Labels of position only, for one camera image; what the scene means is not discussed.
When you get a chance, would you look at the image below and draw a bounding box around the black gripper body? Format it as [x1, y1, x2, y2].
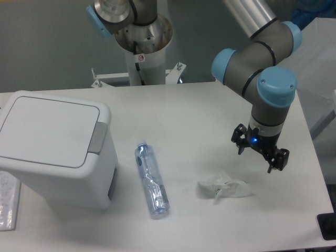
[243, 126, 280, 161]

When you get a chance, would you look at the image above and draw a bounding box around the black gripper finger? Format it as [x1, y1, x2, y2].
[231, 123, 249, 155]
[267, 149, 290, 173]

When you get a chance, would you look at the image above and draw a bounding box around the white push-button trash can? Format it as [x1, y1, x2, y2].
[1, 91, 118, 209]

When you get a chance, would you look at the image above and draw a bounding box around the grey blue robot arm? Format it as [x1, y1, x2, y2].
[86, 1, 302, 171]

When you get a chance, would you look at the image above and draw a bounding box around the crumpled white plastic wrapper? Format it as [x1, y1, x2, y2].
[197, 172, 253, 205]

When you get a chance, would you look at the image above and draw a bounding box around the black device at edge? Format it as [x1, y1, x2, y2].
[317, 213, 335, 240]

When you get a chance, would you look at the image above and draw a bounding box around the white covered side table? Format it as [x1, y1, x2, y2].
[280, 18, 335, 185]

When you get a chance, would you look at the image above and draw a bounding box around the crushed clear plastic bottle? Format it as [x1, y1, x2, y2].
[134, 141, 170, 219]

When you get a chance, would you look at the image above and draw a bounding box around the blue bag in background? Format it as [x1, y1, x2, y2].
[292, 9, 335, 30]

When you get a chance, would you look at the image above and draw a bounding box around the laminated paper sheet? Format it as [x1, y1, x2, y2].
[1, 171, 21, 232]

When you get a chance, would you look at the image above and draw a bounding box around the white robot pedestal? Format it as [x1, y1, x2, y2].
[90, 13, 187, 89]

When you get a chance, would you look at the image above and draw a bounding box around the black pedestal cable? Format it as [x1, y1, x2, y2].
[132, 40, 146, 86]

